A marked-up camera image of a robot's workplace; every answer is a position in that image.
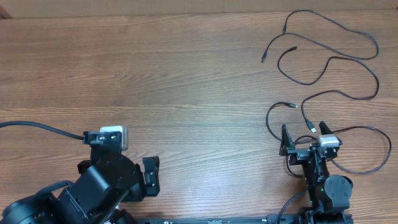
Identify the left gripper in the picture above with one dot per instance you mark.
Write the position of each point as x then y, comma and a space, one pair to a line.
152, 185

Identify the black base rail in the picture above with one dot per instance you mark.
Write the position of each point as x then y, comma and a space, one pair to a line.
270, 219

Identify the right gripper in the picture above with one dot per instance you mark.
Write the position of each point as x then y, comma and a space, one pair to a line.
298, 154

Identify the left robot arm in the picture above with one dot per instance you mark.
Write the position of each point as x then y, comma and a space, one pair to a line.
94, 197

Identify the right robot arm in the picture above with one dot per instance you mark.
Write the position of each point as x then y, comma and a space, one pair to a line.
329, 194

